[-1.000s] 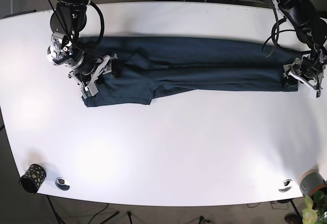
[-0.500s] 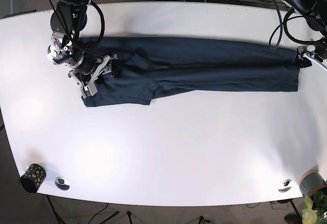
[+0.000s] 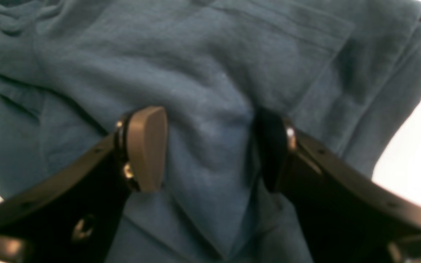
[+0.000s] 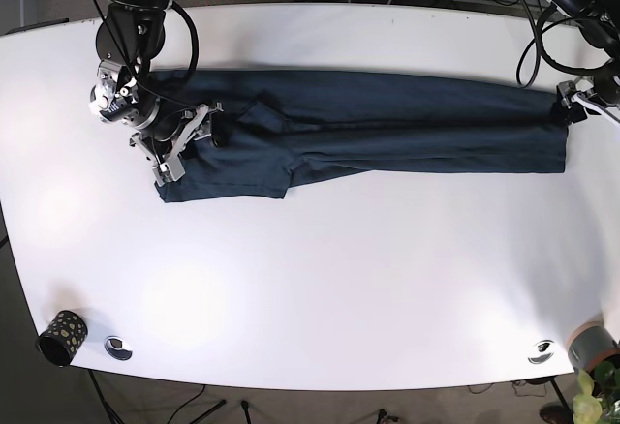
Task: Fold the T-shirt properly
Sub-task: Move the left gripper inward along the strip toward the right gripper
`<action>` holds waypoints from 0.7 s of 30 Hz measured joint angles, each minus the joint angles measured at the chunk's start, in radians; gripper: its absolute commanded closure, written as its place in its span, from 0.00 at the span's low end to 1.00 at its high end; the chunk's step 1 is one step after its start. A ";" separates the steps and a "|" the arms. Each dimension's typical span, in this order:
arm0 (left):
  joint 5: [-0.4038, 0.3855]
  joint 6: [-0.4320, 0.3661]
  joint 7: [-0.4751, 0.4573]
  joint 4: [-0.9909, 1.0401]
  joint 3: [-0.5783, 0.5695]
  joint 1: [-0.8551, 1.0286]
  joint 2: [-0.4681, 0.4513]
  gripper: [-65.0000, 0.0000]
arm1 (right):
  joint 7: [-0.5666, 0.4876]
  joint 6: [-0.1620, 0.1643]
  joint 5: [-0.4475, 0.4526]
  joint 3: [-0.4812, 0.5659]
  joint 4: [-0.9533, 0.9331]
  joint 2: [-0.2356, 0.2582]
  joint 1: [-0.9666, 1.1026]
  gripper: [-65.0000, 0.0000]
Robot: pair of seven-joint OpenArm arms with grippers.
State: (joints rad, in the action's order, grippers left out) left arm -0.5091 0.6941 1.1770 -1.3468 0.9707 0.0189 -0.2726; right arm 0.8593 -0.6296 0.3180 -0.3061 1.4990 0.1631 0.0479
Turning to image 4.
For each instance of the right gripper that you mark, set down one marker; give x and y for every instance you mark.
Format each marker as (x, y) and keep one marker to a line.
(163, 143)

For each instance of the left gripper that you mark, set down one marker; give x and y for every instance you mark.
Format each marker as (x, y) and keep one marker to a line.
(578, 99)

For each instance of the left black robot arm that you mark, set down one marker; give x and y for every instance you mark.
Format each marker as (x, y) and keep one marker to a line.
(597, 22)

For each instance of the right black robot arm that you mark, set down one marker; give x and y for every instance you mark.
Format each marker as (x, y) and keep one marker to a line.
(130, 37)

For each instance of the left silver table grommet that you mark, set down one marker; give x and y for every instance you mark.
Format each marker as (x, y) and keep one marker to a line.
(117, 348)

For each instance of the silver table grommet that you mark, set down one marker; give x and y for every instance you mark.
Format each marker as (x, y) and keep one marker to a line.
(117, 348)
(541, 351)

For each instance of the grey flower pot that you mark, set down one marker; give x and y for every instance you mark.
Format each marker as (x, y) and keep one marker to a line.
(590, 345)

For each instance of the right silver table grommet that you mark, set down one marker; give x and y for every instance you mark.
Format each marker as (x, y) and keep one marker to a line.
(541, 351)

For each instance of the black gold-dotted cup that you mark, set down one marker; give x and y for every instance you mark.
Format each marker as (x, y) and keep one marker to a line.
(63, 337)

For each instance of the green potted plant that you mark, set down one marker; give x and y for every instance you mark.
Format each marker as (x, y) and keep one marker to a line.
(597, 399)

